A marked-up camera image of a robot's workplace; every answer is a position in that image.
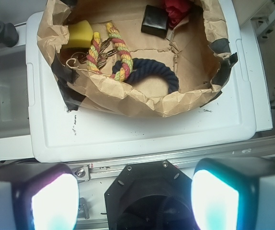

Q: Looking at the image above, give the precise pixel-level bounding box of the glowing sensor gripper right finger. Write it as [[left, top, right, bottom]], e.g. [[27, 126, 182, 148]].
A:
[[191, 157, 275, 230]]

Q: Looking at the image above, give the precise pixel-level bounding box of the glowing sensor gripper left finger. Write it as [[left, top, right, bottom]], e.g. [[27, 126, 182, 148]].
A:
[[0, 163, 79, 230]]

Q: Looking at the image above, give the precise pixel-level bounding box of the white plastic bin lid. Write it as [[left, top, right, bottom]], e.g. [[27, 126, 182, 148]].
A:
[[26, 0, 256, 162]]

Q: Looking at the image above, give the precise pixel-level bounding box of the clear plastic container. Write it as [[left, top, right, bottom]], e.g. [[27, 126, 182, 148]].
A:
[[0, 46, 30, 138]]

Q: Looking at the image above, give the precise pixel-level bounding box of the brown paper bag liner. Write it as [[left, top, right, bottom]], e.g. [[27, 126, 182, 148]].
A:
[[37, 0, 238, 117]]

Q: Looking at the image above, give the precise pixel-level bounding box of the bunch of brass keys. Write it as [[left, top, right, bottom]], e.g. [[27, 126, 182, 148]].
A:
[[71, 38, 117, 69]]

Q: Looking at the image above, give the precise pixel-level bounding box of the yellow sponge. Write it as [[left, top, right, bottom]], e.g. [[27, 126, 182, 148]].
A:
[[62, 20, 93, 48]]

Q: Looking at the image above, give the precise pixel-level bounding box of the black rectangular box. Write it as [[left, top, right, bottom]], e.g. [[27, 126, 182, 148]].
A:
[[141, 5, 168, 38]]

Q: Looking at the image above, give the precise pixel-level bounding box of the red crumpled cloth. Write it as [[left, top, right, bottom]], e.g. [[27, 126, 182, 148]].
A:
[[164, 0, 194, 28]]

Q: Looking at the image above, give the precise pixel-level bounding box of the aluminium frame rail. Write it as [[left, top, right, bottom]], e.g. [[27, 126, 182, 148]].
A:
[[67, 136, 275, 182]]

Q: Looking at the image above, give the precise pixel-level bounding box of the black octagonal mount plate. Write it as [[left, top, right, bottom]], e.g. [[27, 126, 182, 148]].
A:
[[104, 160, 199, 230]]

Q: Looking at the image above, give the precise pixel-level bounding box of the multicolour twisted rope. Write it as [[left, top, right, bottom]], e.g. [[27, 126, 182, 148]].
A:
[[86, 23, 134, 81]]

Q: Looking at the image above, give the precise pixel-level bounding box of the dark blue rope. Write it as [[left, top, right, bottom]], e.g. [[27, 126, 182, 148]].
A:
[[112, 58, 181, 94]]

